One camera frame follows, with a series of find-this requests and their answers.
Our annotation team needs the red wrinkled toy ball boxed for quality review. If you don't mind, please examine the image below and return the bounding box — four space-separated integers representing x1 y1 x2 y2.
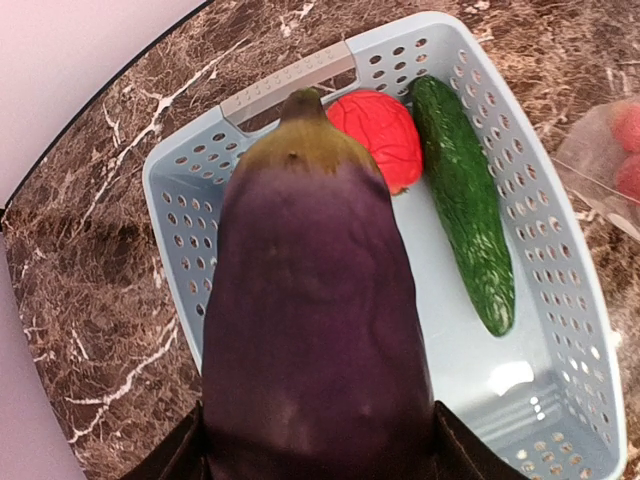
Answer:
327 90 424 196

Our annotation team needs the light blue plastic basket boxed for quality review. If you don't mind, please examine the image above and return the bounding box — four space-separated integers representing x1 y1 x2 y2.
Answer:
143 12 627 479

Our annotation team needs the green toy cucumber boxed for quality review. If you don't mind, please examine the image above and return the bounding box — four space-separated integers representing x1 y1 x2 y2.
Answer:
410 76 516 337

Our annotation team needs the polka dot zip bag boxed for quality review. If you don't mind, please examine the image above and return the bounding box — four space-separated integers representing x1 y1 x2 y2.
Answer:
553 95 639 240

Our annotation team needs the purple toy eggplant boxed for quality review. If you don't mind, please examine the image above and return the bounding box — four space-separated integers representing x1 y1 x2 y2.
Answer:
201 88 434 479

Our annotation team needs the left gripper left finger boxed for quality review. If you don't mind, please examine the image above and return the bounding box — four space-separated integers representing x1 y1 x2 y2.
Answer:
122 400 205 480

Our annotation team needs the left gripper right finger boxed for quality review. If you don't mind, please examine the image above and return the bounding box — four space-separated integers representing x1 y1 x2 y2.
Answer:
432 401 526 480

